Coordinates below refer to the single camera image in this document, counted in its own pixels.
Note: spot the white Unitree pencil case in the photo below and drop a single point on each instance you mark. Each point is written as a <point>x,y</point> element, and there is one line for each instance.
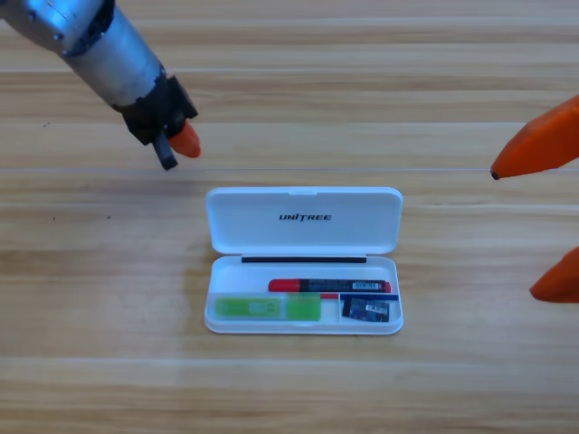
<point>298,235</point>

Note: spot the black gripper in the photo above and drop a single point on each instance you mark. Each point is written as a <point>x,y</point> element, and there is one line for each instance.
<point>156,110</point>

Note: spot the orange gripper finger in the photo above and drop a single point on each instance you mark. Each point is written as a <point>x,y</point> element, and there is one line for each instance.
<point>538,149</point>
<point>561,282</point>

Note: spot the red and black marker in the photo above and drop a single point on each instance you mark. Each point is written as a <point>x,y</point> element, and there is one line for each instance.
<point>325,285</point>

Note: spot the dark blue eraser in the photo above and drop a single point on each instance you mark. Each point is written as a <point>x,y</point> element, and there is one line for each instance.
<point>366,309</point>

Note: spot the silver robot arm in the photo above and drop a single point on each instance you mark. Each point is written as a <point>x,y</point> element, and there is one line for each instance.
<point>104,50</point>

